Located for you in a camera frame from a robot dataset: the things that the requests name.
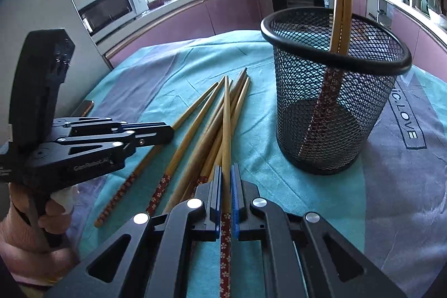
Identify person's left hand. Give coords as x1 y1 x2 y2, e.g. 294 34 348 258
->
1 183 79 286

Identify purple kitchen cabinets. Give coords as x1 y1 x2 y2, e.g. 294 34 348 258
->
98 0 446 80

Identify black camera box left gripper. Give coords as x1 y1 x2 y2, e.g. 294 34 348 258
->
8 28 75 154

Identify white microwave oven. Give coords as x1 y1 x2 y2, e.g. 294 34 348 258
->
78 0 149 43

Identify teal and grey tablecloth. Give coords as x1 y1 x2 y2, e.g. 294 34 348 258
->
89 30 446 297

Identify black mesh utensil cup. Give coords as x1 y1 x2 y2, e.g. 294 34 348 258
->
261 7 412 175

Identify wooden chopstick floral end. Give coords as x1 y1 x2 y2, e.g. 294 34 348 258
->
299 0 344 158
146 76 225 216
163 67 247 213
93 82 218 228
219 76 231 297
303 0 351 159

